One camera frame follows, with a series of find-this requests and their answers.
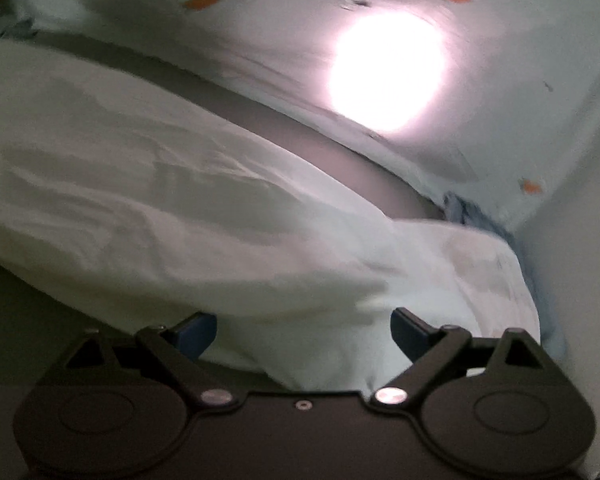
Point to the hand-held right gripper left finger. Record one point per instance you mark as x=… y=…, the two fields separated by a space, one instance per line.
x=200 y=334

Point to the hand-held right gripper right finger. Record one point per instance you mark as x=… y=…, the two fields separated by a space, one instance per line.
x=405 y=332

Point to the white garment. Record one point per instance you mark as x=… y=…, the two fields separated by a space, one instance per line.
x=180 y=210

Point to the carrot print bed sheet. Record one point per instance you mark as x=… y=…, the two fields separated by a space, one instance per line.
x=240 y=35

